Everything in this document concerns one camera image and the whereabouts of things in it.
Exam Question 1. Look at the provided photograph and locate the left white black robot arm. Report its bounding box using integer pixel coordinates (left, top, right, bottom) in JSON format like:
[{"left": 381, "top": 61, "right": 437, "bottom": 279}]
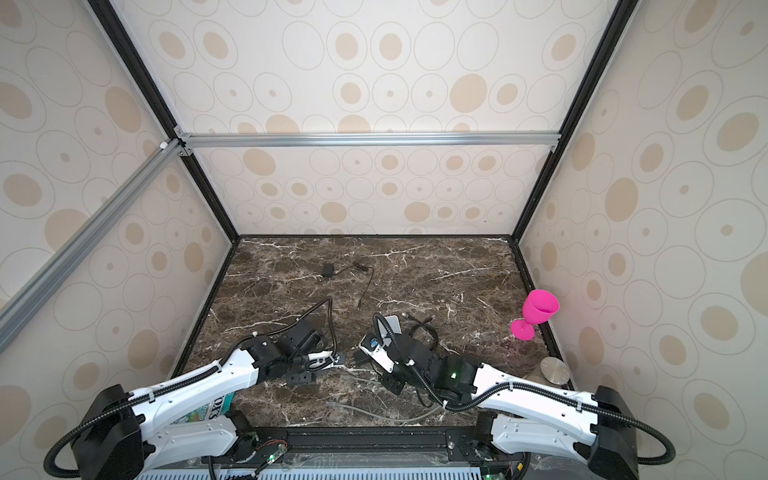
[{"left": 43, "top": 319, "right": 344, "bottom": 479}]

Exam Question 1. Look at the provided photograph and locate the horizontal aluminium frame bar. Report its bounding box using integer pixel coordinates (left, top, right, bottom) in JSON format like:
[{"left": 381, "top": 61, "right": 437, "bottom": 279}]
[{"left": 180, "top": 131, "right": 561, "bottom": 148}]

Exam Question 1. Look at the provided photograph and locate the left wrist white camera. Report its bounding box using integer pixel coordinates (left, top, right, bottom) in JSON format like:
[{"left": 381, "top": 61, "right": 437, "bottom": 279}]
[{"left": 305, "top": 350, "right": 337, "bottom": 371}]

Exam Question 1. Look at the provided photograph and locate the pink plastic goblet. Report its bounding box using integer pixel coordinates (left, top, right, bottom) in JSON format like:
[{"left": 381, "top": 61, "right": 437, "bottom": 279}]
[{"left": 510, "top": 289, "right": 560, "bottom": 341}]

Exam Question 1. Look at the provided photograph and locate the left diagonal aluminium frame bar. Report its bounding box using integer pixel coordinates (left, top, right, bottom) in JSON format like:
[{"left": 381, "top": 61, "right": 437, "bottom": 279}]
[{"left": 1, "top": 139, "right": 182, "bottom": 350}]

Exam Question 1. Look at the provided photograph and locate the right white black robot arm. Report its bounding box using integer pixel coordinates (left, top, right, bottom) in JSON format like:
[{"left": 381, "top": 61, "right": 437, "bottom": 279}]
[{"left": 360, "top": 332, "right": 676, "bottom": 479}]

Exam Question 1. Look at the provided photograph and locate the colourful snack packet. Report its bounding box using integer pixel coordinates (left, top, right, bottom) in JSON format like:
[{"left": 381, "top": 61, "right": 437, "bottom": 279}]
[{"left": 174, "top": 393, "right": 235, "bottom": 424}]

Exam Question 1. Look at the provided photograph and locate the white rectangular device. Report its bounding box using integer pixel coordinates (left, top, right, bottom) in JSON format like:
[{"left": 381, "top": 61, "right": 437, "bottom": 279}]
[{"left": 385, "top": 315, "right": 402, "bottom": 334}]

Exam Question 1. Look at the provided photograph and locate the small black adapter with cable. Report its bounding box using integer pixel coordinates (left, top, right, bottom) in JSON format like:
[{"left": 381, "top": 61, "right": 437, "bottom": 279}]
[{"left": 321, "top": 261, "right": 375, "bottom": 308}]

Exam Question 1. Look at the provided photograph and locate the coiled black cable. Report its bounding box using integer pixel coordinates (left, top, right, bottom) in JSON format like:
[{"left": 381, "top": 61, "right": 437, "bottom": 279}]
[{"left": 407, "top": 316, "right": 440, "bottom": 358}]

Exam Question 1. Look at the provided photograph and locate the silver round metal lid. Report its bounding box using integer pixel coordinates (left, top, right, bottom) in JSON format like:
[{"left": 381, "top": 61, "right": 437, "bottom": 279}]
[{"left": 539, "top": 356, "right": 571, "bottom": 386}]

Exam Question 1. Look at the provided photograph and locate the black front rail base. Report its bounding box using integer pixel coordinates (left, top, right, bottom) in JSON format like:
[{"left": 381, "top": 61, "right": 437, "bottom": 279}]
[{"left": 106, "top": 423, "right": 625, "bottom": 480}]

